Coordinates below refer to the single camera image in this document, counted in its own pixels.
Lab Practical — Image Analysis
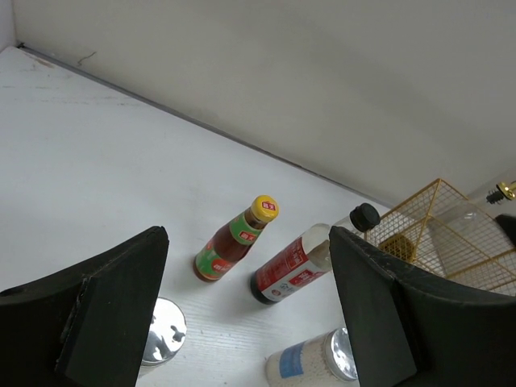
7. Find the yellow-cap brown sauce bottle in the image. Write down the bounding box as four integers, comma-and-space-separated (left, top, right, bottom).
193, 195, 280, 282

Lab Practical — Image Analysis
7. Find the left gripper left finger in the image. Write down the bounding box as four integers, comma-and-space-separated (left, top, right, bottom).
1, 226, 169, 386

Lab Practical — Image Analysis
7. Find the silver-lid white shaker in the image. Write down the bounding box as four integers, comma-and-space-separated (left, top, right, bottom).
265, 327, 358, 386

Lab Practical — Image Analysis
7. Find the blue-label salt shaker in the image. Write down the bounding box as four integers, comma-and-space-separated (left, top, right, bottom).
138, 297, 187, 378

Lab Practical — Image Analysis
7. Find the yellow wire basket rack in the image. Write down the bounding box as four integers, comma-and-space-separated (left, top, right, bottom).
364, 179, 515, 296

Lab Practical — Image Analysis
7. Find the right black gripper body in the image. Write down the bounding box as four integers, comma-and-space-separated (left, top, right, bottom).
495, 214, 516, 247

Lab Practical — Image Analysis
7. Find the glass oil dispenser bottle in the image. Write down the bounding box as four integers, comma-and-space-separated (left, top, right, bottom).
427, 182, 515, 278

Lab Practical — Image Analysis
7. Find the black-cap vinegar bottle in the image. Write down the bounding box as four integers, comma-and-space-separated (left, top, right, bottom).
248, 202, 381, 305

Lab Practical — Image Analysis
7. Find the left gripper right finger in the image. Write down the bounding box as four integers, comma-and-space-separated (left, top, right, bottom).
330, 227, 515, 386

